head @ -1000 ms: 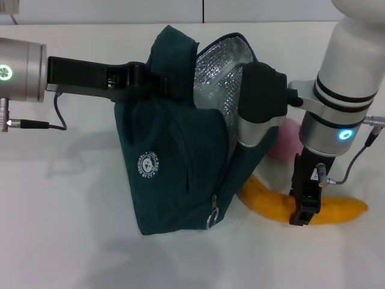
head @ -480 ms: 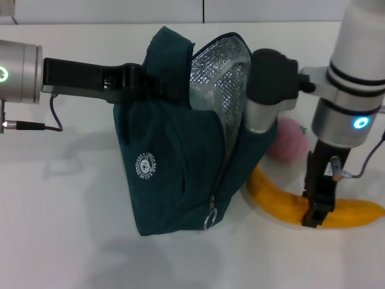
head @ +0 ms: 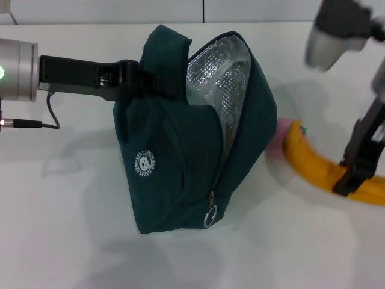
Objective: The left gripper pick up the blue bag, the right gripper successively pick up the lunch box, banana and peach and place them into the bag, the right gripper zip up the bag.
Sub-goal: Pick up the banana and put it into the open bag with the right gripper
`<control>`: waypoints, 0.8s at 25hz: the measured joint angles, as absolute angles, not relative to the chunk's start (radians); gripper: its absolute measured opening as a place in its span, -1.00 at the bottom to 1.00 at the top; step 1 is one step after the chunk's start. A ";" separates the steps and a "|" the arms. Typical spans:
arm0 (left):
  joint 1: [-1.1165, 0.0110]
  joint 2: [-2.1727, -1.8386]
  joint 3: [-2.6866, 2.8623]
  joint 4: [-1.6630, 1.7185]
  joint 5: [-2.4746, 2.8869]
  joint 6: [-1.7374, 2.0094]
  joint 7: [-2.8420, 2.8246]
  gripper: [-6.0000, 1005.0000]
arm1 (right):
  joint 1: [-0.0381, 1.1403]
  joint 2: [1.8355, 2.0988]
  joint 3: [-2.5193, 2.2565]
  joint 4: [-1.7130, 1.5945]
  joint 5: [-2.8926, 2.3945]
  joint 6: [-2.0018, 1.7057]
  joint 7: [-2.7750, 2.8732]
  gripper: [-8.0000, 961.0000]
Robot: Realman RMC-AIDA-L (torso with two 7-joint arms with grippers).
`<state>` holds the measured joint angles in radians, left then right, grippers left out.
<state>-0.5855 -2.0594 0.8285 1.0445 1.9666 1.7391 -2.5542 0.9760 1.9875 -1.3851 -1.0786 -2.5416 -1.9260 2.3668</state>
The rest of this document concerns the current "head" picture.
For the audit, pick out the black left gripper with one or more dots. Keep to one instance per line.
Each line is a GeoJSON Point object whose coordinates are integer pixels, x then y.
{"type": "Point", "coordinates": [75, 73]}

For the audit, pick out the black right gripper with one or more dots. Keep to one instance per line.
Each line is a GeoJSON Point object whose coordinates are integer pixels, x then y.
{"type": "Point", "coordinates": [365, 141]}

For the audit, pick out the yellow banana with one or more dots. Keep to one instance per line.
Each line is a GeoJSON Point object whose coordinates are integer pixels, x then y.
{"type": "Point", "coordinates": [312, 162]}

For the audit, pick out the dark teal lunch bag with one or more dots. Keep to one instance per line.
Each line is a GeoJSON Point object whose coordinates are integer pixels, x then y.
{"type": "Point", "coordinates": [180, 165]}

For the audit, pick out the pink toy peach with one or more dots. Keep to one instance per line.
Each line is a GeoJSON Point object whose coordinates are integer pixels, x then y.
{"type": "Point", "coordinates": [278, 141]}

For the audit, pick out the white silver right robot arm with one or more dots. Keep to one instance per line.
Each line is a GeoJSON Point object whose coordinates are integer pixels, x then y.
{"type": "Point", "coordinates": [380, 84]}

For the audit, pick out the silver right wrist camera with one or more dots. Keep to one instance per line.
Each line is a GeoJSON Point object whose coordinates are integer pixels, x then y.
{"type": "Point", "coordinates": [334, 24]}

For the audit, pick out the white wall box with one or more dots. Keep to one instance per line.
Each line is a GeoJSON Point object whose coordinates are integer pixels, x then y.
{"type": "Point", "coordinates": [5, 6]}

